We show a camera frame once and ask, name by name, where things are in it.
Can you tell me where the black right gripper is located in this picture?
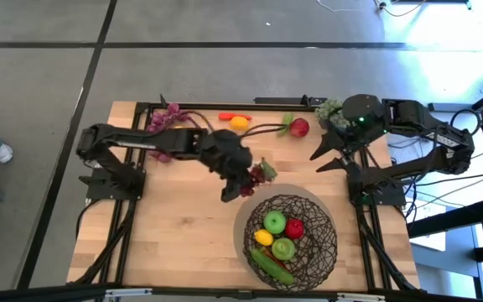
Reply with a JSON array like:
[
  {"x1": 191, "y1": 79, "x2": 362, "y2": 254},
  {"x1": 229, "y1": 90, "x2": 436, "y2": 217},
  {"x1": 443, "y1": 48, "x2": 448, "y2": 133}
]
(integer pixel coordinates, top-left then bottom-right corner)
[{"x1": 309, "y1": 125, "x2": 366, "y2": 180}]

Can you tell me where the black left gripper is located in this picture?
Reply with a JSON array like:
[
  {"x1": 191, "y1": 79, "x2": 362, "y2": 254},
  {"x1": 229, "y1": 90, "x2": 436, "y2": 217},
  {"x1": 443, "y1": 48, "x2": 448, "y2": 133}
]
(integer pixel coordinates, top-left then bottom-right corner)
[{"x1": 201, "y1": 128, "x2": 254, "y2": 204}]

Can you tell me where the dark red grape bunch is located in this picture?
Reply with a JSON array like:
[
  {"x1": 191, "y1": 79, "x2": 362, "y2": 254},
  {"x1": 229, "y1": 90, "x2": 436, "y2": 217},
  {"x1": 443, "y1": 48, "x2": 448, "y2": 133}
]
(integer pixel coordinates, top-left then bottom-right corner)
[{"x1": 239, "y1": 157, "x2": 279, "y2": 198}]

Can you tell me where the red peach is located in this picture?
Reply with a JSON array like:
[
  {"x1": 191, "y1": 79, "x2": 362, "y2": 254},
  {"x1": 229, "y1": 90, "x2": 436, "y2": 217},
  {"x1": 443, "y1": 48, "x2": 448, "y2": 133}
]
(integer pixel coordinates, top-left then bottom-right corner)
[{"x1": 288, "y1": 117, "x2": 311, "y2": 139}]

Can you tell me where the round green apple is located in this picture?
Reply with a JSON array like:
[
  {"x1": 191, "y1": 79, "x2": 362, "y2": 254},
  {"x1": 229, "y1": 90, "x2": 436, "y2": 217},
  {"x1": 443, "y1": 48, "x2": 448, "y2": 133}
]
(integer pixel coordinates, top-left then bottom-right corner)
[{"x1": 262, "y1": 210, "x2": 288, "y2": 235}]

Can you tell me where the yellow lemon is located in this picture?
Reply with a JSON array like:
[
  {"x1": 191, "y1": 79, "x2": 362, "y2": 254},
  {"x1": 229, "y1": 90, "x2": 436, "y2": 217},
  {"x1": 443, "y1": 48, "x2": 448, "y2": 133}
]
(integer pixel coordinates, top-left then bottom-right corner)
[{"x1": 253, "y1": 228, "x2": 275, "y2": 247}]

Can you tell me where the yellow mango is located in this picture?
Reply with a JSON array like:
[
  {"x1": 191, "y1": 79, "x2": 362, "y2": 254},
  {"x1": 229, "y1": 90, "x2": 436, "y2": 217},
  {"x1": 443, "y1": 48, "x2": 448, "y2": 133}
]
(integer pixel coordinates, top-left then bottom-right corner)
[{"x1": 229, "y1": 116, "x2": 251, "y2": 130}]

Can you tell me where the small red apple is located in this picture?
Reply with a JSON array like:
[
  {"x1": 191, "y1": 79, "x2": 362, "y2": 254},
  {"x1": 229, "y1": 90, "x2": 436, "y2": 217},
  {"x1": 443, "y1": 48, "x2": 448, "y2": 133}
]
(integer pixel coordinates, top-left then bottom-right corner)
[{"x1": 284, "y1": 217, "x2": 306, "y2": 241}]

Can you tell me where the dark green cucumber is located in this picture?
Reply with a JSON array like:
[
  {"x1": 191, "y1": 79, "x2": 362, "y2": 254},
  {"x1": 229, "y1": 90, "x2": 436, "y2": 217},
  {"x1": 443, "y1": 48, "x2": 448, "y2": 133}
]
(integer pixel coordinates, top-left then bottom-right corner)
[{"x1": 249, "y1": 247, "x2": 296, "y2": 286}]

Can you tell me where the black wicker basket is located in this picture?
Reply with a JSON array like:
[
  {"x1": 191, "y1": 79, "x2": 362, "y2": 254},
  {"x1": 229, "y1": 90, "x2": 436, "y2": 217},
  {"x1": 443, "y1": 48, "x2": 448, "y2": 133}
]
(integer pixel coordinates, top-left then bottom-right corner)
[{"x1": 241, "y1": 193, "x2": 339, "y2": 293}]

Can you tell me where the grey round mat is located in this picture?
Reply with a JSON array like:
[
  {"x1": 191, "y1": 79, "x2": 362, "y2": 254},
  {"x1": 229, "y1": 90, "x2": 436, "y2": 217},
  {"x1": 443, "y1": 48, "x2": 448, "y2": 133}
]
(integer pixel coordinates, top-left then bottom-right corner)
[{"x1": 232, "y1": 183, "x2": 339, "y2": 273}]

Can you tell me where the black mounting bar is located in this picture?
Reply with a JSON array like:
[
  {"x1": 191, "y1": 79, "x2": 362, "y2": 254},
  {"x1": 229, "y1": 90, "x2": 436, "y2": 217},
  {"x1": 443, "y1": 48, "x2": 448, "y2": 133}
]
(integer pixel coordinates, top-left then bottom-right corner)
[{"x1": 252, "y1": 95, "x2": 329, "y2": 107}]

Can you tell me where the purple grape bunch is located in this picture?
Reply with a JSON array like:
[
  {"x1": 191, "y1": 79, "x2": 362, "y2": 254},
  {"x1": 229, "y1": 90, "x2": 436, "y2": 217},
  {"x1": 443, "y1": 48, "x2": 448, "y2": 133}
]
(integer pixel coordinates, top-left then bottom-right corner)
[{"x1": 143, "y1": 102, "x2": 203, "y2": 164}]

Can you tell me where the black rig crossbeam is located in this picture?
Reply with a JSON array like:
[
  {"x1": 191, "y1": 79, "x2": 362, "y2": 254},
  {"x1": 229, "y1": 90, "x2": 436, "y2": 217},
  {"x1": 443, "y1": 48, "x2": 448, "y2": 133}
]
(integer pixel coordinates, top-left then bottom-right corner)
[{"x1": 0, "y1": 283, "x2": 483, "y2": 302}]

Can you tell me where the person's shoe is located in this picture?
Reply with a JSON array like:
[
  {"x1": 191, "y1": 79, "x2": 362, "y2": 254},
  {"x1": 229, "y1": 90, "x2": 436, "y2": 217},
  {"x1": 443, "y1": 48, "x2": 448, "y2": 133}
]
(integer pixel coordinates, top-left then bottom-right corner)
[{"x1": 0, "y1": 143, "x2": 15, "y2": 164}]

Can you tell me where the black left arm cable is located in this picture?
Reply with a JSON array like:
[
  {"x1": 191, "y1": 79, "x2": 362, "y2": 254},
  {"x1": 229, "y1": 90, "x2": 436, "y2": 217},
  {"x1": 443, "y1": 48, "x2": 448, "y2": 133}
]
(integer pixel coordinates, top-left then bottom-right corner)
[{"x1": 239, "y1": 122, "x2": 293, "y2": 139}]

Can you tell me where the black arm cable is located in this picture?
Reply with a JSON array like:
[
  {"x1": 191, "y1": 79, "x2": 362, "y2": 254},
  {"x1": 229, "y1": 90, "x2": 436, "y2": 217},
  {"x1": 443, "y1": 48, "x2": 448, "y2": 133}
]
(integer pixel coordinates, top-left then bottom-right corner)
[
  {"x1": 449, "y1": 107, "x2": 482, "y2": 139},
  {"x1": 239, "y1": 122, "x2": 293, "y2": 139}
]

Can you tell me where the black aluminium table frame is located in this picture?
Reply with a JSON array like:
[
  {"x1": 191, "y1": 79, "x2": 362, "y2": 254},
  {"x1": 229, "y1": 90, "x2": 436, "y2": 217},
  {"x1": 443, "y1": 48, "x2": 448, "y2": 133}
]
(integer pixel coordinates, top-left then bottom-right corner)
[{"x1": 98, "y1": 100, "x2": 393, "y2": 294}]

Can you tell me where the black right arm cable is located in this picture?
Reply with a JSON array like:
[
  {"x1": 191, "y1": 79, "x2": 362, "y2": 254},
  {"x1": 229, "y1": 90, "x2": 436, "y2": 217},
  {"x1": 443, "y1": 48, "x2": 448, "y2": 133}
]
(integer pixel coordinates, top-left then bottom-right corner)
[{"x1": 449, "y1": 107, "x2": 482, "y2": 139}]

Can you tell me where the white floor cable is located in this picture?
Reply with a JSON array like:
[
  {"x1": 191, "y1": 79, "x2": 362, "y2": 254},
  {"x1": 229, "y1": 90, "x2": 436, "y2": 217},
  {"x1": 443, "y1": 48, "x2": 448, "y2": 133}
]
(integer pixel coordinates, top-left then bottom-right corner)
[{"x1": 315, "y1": 0, "x2": 377, "y2": 13}]

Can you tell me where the yellow floor cable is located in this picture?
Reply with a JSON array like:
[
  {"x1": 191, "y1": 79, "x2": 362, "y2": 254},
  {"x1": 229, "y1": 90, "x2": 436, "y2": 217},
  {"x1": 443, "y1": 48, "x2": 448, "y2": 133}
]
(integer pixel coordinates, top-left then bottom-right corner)
[{"x1": 373, "y1": 0, "x2": 429, "y2": 18}]

